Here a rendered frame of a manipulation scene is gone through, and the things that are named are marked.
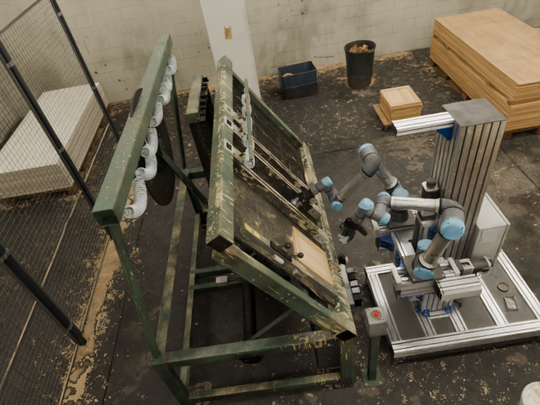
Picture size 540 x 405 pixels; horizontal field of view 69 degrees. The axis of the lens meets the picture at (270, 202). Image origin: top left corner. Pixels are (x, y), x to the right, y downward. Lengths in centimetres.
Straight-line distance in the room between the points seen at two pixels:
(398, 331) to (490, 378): 75
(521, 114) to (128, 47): 618
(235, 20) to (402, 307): 433
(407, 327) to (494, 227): 114
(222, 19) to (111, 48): 258
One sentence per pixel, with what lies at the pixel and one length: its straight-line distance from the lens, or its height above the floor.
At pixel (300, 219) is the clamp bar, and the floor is 119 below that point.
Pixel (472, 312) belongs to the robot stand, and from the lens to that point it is 377.
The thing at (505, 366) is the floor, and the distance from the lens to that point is 384.
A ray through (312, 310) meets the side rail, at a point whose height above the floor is 117.
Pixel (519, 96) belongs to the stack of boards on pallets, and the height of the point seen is 62.
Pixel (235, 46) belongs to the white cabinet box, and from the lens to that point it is 618.
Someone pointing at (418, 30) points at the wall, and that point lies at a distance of 833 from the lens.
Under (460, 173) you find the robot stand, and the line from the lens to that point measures 257.
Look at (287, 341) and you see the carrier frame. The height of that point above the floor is 79.
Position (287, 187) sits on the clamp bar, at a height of 128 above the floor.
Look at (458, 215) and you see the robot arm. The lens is 235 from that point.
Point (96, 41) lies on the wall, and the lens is 797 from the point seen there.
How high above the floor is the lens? 328
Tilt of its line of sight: 42 degrees down
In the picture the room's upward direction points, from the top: 11 degrees counter-clockwise
